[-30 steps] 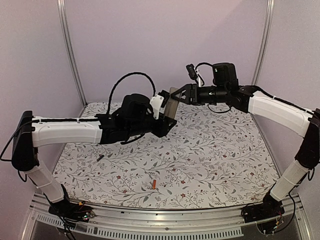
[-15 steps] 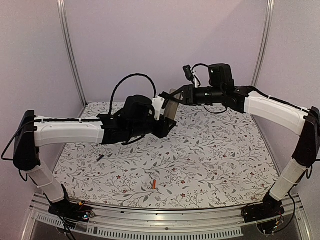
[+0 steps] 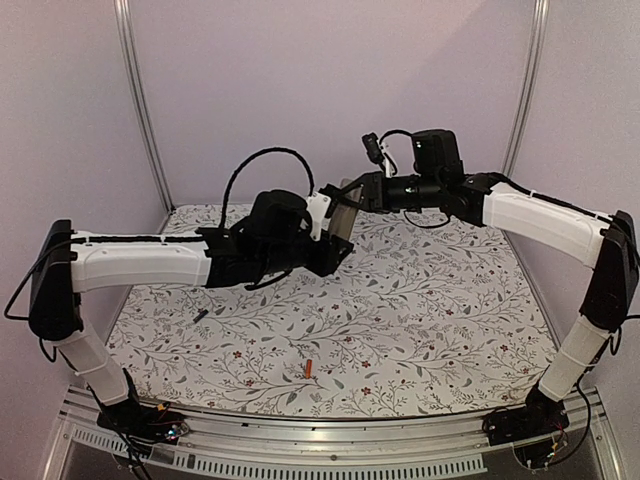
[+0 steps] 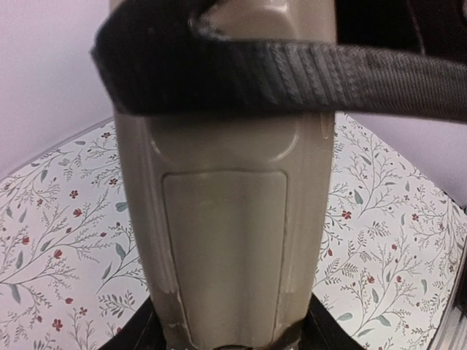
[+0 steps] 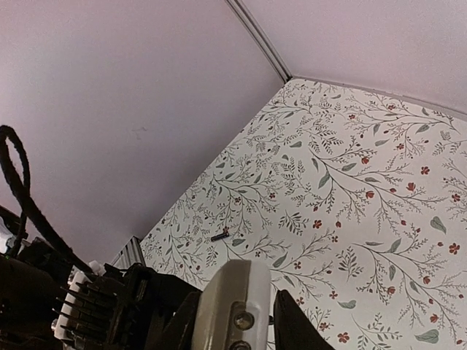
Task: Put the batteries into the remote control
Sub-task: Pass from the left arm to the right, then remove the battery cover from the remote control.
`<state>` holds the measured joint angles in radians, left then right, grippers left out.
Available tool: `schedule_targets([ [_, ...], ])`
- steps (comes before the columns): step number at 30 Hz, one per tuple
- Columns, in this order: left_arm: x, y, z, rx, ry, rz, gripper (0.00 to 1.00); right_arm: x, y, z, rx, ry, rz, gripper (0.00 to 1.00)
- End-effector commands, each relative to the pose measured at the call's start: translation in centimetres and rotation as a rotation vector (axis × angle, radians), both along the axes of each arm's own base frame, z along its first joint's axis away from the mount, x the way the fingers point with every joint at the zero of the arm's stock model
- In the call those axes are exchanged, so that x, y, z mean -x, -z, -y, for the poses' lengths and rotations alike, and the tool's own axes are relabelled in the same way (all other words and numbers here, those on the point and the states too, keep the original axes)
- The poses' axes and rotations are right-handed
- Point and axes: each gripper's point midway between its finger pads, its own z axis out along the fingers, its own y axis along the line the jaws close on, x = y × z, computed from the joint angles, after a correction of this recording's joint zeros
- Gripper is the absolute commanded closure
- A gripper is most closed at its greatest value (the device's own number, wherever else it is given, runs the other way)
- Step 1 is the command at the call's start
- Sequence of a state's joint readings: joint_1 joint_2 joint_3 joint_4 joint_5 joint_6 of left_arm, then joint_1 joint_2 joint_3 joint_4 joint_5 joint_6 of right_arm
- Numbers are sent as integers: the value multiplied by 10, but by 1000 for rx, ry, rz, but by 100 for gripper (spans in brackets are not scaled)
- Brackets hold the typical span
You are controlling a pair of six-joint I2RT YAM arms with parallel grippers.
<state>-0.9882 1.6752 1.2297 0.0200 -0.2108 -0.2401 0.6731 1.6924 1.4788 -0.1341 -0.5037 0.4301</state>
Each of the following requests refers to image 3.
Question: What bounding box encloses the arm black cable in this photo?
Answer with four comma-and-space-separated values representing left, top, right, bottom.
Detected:
222, 146, 317, 221
380, 129, 416, 174

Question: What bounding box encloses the floral patterned table mat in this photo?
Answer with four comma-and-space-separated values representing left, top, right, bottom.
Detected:
107, 212, 556, 418

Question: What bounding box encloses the right aluminium frame post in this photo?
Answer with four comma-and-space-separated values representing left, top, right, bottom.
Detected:
502, 0, 550, 176

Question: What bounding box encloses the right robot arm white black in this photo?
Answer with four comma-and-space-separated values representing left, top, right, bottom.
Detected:
321, 129, 639, 445

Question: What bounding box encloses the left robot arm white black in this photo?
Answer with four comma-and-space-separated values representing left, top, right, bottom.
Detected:
20, 190, 357, 443

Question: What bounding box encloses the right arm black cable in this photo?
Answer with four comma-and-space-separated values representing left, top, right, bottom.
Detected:
380, 129, 416, 174

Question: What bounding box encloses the black battery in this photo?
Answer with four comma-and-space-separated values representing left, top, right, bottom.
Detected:
193, 310, 209, 323

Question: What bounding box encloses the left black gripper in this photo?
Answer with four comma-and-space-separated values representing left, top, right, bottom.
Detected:
260, 231, 354, 279

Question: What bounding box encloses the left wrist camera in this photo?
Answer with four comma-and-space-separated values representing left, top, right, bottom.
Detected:
306, 184, 341, 242

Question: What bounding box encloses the left aluminium frame post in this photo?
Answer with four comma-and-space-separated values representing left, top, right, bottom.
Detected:
113, 0, 175, 213

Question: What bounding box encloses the aluminium front rail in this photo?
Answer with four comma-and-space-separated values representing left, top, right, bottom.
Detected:
42, 387, 627, 479

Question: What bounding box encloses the orange battery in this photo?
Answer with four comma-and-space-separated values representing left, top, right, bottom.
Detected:
304, 359, 312, 379

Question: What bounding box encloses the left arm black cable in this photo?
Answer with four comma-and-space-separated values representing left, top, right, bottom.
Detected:
222, 146, 317, 221

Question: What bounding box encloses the aluminium frame post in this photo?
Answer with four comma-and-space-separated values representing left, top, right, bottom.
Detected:
113, 0, 175, 213
502, 0, 550, 176

